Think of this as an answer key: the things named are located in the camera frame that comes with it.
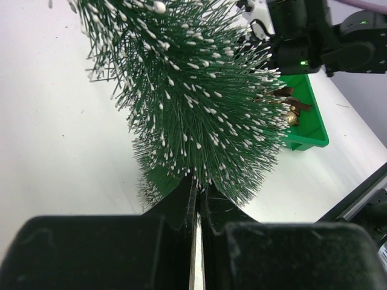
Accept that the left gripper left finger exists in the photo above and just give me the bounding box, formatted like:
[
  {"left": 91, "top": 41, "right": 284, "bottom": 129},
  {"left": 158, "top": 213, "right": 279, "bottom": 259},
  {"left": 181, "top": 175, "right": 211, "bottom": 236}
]
[{"left": 1, "top": 175, "right": 197, "bottom": 289}]

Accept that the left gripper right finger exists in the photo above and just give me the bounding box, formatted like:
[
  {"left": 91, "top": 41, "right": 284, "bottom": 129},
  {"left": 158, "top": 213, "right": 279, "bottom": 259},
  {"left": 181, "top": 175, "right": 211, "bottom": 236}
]
[{"left": 200, "top": 186, "right": 386, "bottom": 289}]

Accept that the brown ribbon bow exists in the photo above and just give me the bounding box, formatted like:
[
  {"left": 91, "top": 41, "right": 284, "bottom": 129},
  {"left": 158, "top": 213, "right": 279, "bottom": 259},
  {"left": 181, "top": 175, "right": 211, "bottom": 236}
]
[{"left": 256, "top": 87, "right": 314, "bottom": 115}]

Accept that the small green christmas tree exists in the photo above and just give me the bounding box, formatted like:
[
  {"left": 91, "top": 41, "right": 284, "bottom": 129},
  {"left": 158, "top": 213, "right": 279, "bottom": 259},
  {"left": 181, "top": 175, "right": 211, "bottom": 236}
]
[{"left": 68, "top": 1, "right": 289, "bottom": 207}]

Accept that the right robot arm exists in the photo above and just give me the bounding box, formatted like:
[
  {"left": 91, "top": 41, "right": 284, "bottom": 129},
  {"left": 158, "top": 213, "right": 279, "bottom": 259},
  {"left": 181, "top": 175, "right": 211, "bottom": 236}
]
[{"left": 236, "top": 0, "right": 386, "bottom": 77}]

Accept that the green plastic tray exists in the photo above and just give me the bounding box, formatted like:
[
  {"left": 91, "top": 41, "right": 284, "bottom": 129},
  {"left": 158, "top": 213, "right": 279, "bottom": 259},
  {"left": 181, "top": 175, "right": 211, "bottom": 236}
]
[{"left": 279, "top": 75, "right": 329, "bottom": 151}]

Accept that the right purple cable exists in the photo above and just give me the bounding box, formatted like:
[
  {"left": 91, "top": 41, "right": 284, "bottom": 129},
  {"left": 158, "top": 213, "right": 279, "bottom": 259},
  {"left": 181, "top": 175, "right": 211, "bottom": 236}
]
[{"left": 335, "top": 0, "right": 387, "bottom": 15}]

